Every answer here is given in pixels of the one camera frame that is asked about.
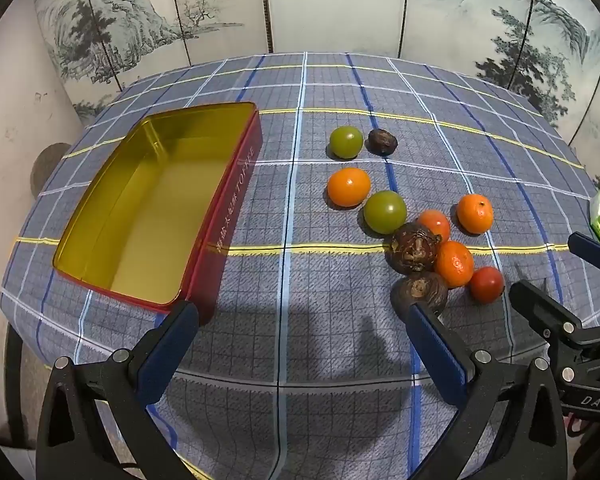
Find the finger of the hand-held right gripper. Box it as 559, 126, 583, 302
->
568, 231, 600, 275
509, 280, 600, 386

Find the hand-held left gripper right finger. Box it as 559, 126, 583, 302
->
407, 302, 569, 480

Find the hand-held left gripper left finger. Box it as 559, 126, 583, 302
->
36, 300, 200, 480

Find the red tomato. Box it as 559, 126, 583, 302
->
417, 209, 451, 243
469, 266, 505, 304

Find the brown water chestnut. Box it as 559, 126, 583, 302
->
390, 272, 449, 321
391, 223, 442, 276
367, 129, 398, 156

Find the orange tangerine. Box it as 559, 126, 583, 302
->
327, 167, 372, 208
433, 241, 475, 289
456, 194, 495, 235

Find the green tomato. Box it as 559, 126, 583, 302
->
329, 126, 364, 159
363, 191, 408, 235

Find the red and gold tin box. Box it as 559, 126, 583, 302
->
52, 101, 263, 326

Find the blue checked tablecloth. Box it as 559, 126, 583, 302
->
0, 51, 600, 480

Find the landscape painted folding screen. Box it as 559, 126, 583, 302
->
32, 0, 600, 161

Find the black metal table frame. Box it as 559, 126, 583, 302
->
2, 322, 43, 466

